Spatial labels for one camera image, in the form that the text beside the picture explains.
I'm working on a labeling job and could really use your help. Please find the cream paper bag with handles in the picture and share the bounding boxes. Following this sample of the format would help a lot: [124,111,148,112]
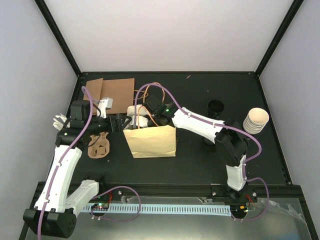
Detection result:
[123,125,177,159]

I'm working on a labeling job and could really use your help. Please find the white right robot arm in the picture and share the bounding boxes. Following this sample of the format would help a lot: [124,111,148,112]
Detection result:
[142,96,248,202]

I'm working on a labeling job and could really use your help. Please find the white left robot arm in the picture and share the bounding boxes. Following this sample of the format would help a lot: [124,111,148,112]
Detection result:
[23,99,130,239]

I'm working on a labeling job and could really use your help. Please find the black coffee cup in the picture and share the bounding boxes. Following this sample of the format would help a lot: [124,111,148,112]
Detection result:
[207,99,225,120]

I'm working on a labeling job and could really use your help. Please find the flat brown paper bag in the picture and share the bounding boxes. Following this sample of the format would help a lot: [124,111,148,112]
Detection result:
[85,78,103,102]

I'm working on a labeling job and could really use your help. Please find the white stirrers in holder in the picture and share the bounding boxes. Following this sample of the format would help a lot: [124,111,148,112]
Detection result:
[52,114,67,131]

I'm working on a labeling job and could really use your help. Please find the stack of white paper cups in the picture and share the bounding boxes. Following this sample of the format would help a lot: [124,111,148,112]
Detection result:
[243,107,270,135]

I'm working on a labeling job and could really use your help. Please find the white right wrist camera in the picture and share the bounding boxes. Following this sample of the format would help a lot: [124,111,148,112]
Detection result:
[127,104,150,128]

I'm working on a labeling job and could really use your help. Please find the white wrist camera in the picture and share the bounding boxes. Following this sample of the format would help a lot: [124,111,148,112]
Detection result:
[98,97,113,119]
[127,104,150,128]

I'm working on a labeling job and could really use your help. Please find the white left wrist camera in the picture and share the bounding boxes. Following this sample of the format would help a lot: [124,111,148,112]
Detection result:
[98,97,113,119]

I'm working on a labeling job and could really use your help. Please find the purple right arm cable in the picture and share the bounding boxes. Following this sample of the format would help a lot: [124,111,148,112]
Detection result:
[133,83,270,223]

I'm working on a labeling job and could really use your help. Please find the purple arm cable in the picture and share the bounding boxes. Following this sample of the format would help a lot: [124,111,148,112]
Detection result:
[36,86,142,238]
[133,83,270,223]

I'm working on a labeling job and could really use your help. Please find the brown paper bag with handles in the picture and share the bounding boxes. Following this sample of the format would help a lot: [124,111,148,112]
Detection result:
[100,78,135,114]

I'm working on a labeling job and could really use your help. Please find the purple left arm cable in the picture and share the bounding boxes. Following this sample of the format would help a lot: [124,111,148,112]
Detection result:
[36,86,142,238]

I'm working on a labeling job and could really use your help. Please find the white slotted cable duct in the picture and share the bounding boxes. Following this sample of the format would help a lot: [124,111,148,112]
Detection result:
[82,203,231,217]

